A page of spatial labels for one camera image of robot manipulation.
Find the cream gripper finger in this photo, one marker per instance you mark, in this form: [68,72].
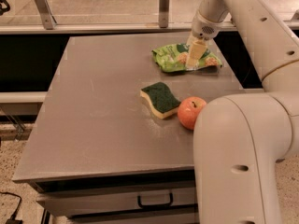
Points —
[197,48]

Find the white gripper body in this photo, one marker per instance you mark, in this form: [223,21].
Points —
[202,30]

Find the green rice chip bag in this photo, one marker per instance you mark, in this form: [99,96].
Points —
[173,58]

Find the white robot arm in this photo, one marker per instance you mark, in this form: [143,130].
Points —
[238,138]

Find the red apple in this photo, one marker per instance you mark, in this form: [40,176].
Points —
[189,110]

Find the green and yellow sponge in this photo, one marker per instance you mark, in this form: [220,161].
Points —
[161,100]

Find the grey lower drawer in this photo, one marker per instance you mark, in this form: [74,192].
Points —
[185,214]

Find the grey cabinet drawer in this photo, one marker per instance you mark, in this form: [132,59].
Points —
[98,201]

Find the middle metal rail bracket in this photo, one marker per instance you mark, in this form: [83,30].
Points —
[163,16]

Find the metal rail bracket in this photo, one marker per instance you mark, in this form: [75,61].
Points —
[46,16]
[163,16]
[295,16]

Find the right metal rail bracket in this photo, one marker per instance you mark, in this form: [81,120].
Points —
[295,16]

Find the left metal rail bracket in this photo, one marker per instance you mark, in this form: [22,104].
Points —
[46,16]

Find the black drawer handle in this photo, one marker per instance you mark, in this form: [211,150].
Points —
[155,200]

